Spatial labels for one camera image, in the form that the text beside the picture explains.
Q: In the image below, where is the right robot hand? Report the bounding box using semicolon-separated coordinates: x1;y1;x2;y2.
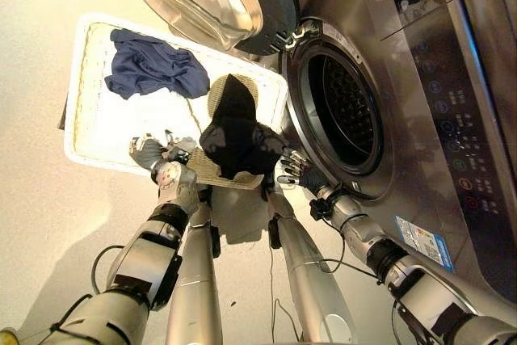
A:
275;149;329;192

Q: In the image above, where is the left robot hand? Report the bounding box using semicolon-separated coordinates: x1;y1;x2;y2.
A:
128;129;197;170

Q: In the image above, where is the black garment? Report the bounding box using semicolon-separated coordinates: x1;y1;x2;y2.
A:
199;73;290;181

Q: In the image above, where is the silver washing machine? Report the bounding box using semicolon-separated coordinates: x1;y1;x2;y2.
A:
278;0;517;313

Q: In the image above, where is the white laundry basket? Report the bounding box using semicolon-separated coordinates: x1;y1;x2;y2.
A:
63;13;289;191

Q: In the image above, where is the navy blue garment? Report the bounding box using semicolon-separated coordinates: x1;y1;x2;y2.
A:
103;28;212;101

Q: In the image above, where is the right silver robot leg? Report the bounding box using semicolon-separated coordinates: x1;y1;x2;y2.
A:
260;173;359;345

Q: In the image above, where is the silver robot leg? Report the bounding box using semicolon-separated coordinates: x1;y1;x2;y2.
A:
164;185;224;345
260;173;359;345

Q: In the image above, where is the left silver robot leg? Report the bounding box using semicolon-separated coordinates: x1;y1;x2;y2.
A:
164;185;224;345

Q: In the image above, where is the blue energy label sticker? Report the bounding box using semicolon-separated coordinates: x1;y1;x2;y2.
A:
394;215;456;274

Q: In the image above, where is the thin black cable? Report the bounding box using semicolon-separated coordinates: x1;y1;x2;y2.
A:
267;239;303;344

